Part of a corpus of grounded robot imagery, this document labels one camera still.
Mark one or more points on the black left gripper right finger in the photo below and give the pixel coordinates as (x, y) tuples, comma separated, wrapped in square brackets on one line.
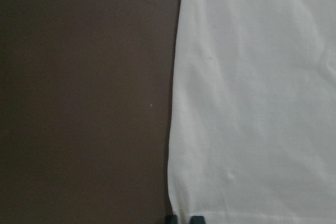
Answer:
[(197, 220)]

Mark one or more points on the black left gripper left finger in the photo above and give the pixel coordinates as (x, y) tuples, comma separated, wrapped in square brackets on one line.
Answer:
[(171, 219)]

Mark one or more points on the cream long-sleeve cat shirt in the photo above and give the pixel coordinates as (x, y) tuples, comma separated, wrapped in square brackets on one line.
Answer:
[(252, 136)]

